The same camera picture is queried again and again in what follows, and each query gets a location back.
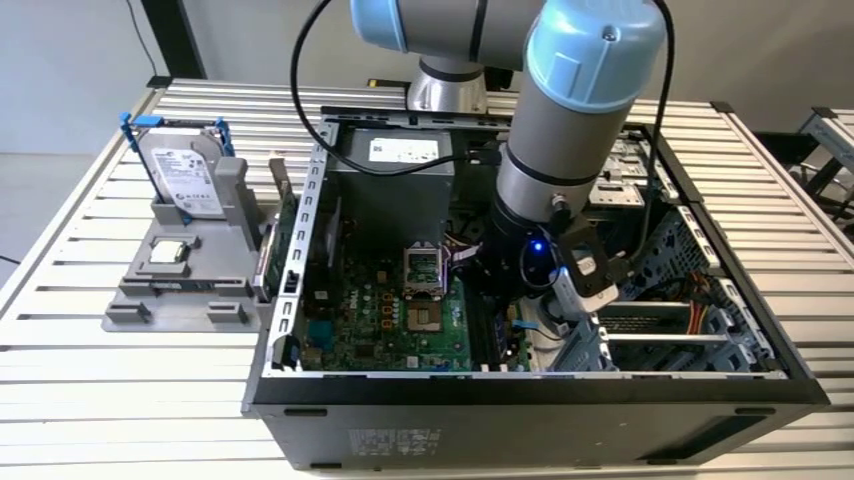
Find black RAM slot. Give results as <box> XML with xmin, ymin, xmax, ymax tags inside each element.
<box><xmin>480</xmin><ymin>299</ymin><xmax>506</xmax><ymax>372</ymax></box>
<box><xmin>464</xmin><ymin>292</ymin><xmax>486</xmax><ymax>372</ymax></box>

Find black round speaker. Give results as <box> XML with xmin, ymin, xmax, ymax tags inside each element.
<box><xmin>458</xmin><ymin>214</ymin><xmax>494</xmax><ymax>244</ymax></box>

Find metal socket cover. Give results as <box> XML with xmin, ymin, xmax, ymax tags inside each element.
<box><xmin>401</xmin><ymin>242</ymin><xmax>446</xmax><ymax>297</ymax></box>

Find CPU socket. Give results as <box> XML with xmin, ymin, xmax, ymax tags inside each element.
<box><xmin>404</xmin><ymin>297</ymin><xmax>445</xmax><ymax>334</ymax></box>

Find grey Dell power supply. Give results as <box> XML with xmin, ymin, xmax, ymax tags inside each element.
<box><xmin>325</xmin><ymin>127</ymin><xmax>458</xmax><ymax>246</ymax></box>

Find metal drive cage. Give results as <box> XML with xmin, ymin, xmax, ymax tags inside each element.
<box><xmin>585</xmin><ymin>129</ymin><xmax>675</xmax><ymax>221</ymax></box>

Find green motherboard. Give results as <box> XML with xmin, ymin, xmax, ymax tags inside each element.
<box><xmin>296</xmin><ymin>244</ymin><xmax>535</xmax><ymax>374</ymax></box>

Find metal disk bay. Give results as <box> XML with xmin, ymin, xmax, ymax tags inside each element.
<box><xmin>552</xmin><ymin>298</ymin><xmax>765</xmax><ymax>374</ymax></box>

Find teal expansion slot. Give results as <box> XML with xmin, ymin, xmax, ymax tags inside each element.
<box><xmin>305</xmin><ymin>321</ymin><xmax>334</xmax><ymax>350</ymax></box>

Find green graphics card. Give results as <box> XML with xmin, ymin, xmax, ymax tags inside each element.
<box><xmin>256</xmin><ymin>157</ymin><xmax>298</xmax><ymax>304</ymax></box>

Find black open PC case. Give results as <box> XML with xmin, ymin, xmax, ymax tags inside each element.
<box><xmin>238</xmin><ymin>102</ymin><xmax>828</xmax><ymax>471</ymax></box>

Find grey plastic parts rack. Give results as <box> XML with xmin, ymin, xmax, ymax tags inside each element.
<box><xmin>98</xmin><ymin>157</ymin><xmax>278</xmax><ymax>334</ymax></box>

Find silver CPU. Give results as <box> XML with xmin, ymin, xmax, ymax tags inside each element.
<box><xmin>146</xmin><ymin>239</ymin><xmax>189</xmax><ymax>264</ymax></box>

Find hard disk in blue carrier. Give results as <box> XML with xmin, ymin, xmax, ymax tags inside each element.
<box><xmin>118</xmin><ymin>113</ymin><xmax>234</xmax><ymax>221</ymax></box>

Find grey wire bundle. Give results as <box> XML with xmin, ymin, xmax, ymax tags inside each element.
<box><xmin>444</xmin><ymin>239</ymin><xmax>482</xmax><ymax>261</ymax></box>

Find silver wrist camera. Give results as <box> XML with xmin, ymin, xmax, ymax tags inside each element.
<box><xmin>539</xmin><ymin>267</ymin><xmax>592</xmax><ymax>321</ymax></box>

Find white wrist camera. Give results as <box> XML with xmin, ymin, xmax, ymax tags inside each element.
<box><xmin>559</xmin><ymin>227</ymin><xmax>621</xmax><ymax>309</ymax></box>

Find red yellow power wires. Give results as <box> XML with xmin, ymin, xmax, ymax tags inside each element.
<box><xmin>685</xmin><ymin>272</ymin><xmax>719</xmax><ymax>336</ymax></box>

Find black camera cable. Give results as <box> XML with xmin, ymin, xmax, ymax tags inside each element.
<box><xmin>629</xmin><ymin>0</ymin><xmax>676</xmax><ymax>261</ymax></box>
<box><xmin>289</xmin><ymin>0</ymin><xmax>508</xmax><ymax>177</ymax></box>

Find aluminium frame cart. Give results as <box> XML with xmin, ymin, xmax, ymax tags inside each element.
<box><xmin>752</xmin><ymin>106</ymin><xmax>854</xmax><ymax>224</ymax></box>

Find black upright post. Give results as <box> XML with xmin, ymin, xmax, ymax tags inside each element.
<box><xmin>140</xmin><ymin>0</ymin><xmax>209</xmax><ymax>81</ymax></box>

